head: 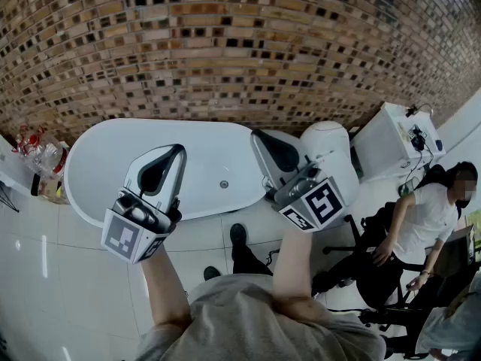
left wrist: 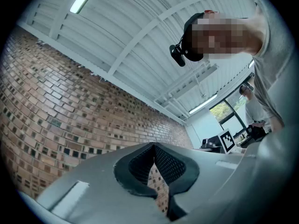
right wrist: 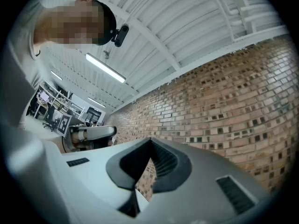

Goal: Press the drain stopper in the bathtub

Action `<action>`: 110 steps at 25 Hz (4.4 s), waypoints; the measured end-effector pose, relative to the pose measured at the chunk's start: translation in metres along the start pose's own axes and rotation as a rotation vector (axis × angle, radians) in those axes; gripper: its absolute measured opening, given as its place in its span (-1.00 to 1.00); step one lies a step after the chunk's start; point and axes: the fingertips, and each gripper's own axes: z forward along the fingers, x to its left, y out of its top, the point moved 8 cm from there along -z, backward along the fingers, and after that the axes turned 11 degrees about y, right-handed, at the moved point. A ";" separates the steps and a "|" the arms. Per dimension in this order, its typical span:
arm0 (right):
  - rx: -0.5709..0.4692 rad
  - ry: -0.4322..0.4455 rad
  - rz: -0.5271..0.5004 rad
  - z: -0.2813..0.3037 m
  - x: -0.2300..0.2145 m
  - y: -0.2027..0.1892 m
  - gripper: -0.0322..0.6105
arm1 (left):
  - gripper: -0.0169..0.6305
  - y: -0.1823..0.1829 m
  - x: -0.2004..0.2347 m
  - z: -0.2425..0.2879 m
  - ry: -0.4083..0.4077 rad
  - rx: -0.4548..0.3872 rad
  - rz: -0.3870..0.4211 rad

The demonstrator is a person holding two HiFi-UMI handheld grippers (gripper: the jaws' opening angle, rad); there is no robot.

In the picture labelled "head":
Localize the white toilet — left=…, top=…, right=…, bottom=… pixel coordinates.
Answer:
left=298, top=120, right=361, bottom=217

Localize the person's left forearm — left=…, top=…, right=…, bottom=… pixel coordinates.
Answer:
left=141, top=244, right=192, bottom=334

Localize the black gooseneck camera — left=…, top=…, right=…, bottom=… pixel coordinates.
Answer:
left=404, top=102, right=434, bottom=118

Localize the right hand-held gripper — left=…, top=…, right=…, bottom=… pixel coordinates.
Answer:
left=250, top=129, right=346, bottom=233

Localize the brown cardboard box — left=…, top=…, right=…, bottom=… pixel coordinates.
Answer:
left=30, top=173, right=71, bottom=205

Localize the white cabinet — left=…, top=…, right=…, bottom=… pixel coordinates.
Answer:
left=352, top=102, right=447, bottom=183

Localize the black floor cable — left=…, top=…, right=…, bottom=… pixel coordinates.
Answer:
left=264, top=247, right=282, bottom=267

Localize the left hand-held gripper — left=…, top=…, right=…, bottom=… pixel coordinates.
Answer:
left=100, top=144, right=188, bottom=265

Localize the black hanging cable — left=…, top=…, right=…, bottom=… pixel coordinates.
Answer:
left=401, top=141, right=435, bottom=197

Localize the person's black trouser leg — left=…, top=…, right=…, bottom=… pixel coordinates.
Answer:
left=231, top=238, right=274, bottom=278

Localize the white side table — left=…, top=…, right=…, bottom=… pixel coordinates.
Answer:
left=0, top=132, right=24, bottom=214

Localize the bunch of clear plastic bottles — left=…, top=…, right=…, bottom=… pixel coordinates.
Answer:
left=10, top=124, right=69, bottom=182

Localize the white bathtub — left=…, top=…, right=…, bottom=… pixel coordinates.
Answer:
left=63, top=117, right=265, bottom=229

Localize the person's right forearm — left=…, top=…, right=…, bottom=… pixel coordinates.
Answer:
left=271, top=226, right=331, bottom=325

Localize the person's grey shirt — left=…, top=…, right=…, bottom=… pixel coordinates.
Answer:
left=135, top=272, right=388, bottom=361

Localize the dark monitor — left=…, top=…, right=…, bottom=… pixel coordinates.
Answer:
left=435, top=223, right=481, bottom=280

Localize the black device on cabinet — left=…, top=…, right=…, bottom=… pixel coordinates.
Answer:
left=408, top=124, right=430, bottom=150

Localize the black office chair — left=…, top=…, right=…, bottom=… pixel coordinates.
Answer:
left=322, top=163, right=448, bottom=355

